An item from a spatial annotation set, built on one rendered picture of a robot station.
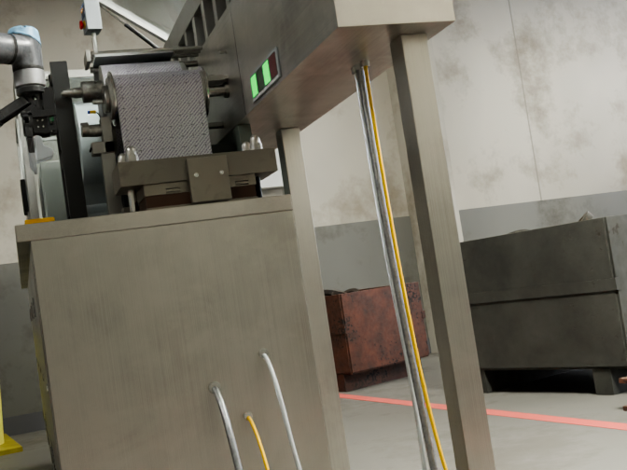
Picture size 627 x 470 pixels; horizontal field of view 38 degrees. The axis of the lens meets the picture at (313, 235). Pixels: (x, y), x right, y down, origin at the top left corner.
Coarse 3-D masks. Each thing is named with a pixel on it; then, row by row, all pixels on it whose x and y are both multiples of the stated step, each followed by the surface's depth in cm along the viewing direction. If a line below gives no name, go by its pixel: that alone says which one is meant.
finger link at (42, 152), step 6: (30, 138) 219; (36, 138) 220; (36, 144) 220; (42, 144) 221; (36, 150) 220; (42, 150) 221; (48, 150) 221; (30, 156) 219; (36, 156) 220; (42, 156) 221; (48, 156) 221; (30, 162) 220; (36, 168) 220
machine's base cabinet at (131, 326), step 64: (64, 256) 206; (128, 256) 211; (192, 256) 215; (256, 256) 220; (64, 320) 205; (128, 320) 209; (192, 320) 214; (256, 320) 219; (64, 384) 204; (128, 384) 208; (192, 384) 212; (256, 384) 217; (64, 448) 202; (128, 448) 206; (192, 448) 211; (256, 448) 215; (320, 448) 220
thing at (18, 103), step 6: (24, 96) 221; (12, 102) 220; (18, 102) 220; (24, 102) 221; (6, 108) 219; (12, 108) 220; (18, 108) 220; (24, 108) 223; (0, 114) 219; (6, 114) 219; (12, 114) 220; (18, 114) 224; (0, 120) 219; (6, 120) 221; (0, 126) 220
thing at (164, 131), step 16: (128, 112) 240; (144, 112) 241; (160, 112) 243; (176, 112) 244; (192, 112) 245; (128, 128) 239; (144, 128) 241; (160, 128) 242; (176, 128) 243; (192, 128) 245; (128, 144) 239; (144, 144) 240; (160, 144) 242; (176, 144) 243; (192, 144) 244; (208, 144) 246
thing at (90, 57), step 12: (144, 48) 274; (156, 48) 275; (168, 48) 276; (180, 48) 277; (192, 48) 278; (84, 60) 274; (96, 60) 272; (108, 60) 274; (120, 60) 276; (132, 60) 278; (144, 60) 279; (156, 60) 281; (168, 60) 284
